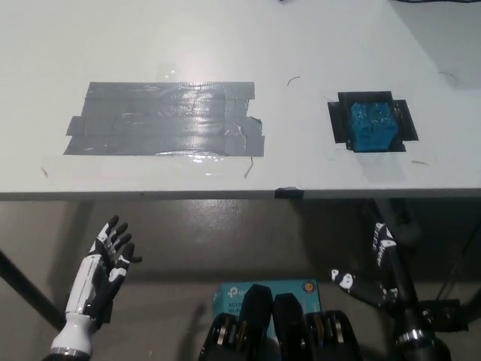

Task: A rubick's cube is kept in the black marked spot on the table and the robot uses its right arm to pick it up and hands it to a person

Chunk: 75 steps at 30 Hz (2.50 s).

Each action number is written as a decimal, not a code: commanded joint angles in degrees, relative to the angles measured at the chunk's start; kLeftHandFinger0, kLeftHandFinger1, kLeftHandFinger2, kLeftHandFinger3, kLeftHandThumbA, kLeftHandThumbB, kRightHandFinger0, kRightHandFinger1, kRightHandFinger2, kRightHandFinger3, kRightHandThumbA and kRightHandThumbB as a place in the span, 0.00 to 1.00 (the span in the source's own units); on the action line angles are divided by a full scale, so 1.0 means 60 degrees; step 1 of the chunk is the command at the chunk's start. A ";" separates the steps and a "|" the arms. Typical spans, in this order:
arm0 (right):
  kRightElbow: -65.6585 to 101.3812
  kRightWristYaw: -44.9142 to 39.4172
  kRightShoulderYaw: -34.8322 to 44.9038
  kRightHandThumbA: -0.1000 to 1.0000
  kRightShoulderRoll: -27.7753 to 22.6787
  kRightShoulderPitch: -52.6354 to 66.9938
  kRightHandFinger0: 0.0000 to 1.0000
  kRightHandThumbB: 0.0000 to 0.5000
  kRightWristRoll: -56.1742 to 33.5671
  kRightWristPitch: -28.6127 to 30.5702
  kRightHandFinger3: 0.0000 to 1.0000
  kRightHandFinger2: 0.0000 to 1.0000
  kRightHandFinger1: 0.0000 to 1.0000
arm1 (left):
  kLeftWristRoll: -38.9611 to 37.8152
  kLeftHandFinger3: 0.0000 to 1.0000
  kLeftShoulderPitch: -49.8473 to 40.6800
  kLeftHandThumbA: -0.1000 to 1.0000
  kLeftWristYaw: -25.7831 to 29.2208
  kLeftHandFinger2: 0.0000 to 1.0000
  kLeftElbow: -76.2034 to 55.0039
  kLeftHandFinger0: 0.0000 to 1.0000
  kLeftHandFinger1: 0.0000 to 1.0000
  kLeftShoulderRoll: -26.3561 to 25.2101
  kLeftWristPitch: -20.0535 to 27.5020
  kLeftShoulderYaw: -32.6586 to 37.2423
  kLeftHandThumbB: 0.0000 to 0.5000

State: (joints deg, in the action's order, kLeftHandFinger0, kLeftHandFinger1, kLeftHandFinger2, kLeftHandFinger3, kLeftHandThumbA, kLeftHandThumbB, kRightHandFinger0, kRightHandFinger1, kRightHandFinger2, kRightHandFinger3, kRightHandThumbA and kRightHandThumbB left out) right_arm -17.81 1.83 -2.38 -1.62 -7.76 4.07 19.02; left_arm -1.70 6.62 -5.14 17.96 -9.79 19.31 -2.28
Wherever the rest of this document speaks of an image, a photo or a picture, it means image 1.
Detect blue rubik's cube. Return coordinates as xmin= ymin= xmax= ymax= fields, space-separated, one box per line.
xmin=348 ymin=99 xmax=400 ymax=153

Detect black metal table leg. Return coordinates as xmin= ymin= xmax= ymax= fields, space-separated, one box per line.
xmin=0 ymin=247 xmax=67 ymax=330

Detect clear tape strip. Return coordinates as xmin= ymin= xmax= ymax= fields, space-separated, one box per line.
xmin=39 ymin=150 xmax=253 ymax=182

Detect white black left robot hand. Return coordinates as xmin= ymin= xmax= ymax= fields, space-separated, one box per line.
xmin=65 ymin=215 xmax=144 ymax=329

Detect black tape marked square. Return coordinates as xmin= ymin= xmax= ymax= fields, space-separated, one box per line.
xmin=325 ymin=90 xmax=419 ymax=153

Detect teal router cardboard box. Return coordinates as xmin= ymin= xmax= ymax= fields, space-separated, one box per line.
xmin=212 ymin=278 xmax=322 ymax=338

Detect small black tape piece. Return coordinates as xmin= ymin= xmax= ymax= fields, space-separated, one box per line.
xmin=274 ymin=186 xmax=306 ymax=199

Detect grey duct tape patch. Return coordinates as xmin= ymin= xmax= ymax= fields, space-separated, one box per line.
xmin=62 ymin=80 xmax=266 ymax=157

